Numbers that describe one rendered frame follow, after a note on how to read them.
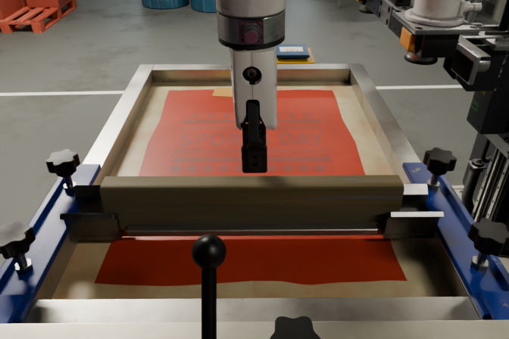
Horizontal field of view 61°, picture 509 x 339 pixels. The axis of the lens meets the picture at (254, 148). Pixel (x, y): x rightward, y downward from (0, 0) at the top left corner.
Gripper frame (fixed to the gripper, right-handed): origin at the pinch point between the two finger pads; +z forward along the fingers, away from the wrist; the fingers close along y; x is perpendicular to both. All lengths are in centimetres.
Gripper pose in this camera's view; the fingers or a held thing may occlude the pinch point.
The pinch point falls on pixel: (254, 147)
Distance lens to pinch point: 57.2
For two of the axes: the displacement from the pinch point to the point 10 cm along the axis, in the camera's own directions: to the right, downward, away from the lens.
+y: 0.0, -5.5, 8.3
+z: 0.2, 8.3, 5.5
